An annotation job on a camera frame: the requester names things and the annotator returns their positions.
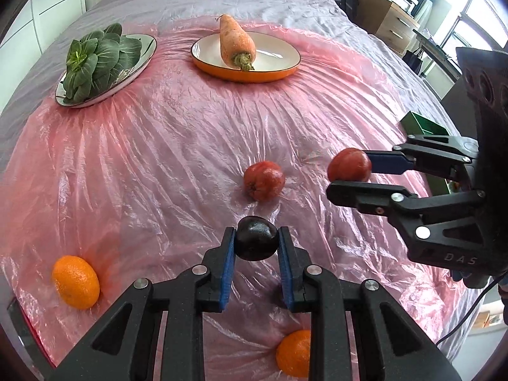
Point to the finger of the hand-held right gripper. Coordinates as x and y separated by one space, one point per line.
387 162
357 194

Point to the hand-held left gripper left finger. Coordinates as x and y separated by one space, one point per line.
227 270

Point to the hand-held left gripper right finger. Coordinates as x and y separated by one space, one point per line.
286 274

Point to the red apple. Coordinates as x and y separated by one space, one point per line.
349 164
264 179

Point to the dark plum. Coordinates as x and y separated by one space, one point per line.
256 243

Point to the green tray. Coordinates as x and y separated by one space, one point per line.
420 125

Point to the orange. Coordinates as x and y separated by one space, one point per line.
293 353
75 281

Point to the person's right hand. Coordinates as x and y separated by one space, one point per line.
460 277

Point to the grey chair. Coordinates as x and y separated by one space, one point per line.
460 111

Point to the dark tote bag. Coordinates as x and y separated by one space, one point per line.
414 61

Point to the grey desk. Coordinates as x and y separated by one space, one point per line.
436 53

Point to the window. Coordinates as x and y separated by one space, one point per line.
480 12

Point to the pink plastic sheet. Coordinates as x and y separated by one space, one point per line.
158 147

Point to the wooden drawer cabinet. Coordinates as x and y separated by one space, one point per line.
387 20

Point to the orange plate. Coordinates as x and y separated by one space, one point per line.
278 53

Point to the carrot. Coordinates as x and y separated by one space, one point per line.
236 41

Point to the red phone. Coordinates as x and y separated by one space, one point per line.
24 325

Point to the white plate with green rim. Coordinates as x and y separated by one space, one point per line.
145 49

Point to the bok choy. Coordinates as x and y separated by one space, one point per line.
95 63

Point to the white wardrobe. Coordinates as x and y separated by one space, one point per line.
39 8

